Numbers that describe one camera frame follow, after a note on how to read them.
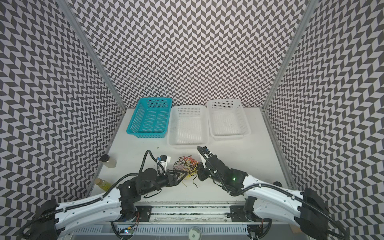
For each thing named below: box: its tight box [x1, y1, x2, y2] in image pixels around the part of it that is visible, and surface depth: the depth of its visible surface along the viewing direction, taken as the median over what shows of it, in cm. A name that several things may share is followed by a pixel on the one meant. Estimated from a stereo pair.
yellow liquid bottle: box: [95, 178, 112, 192], surface depth 73 cm
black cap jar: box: [100, 154, 117, 169], surface depth 86 cm
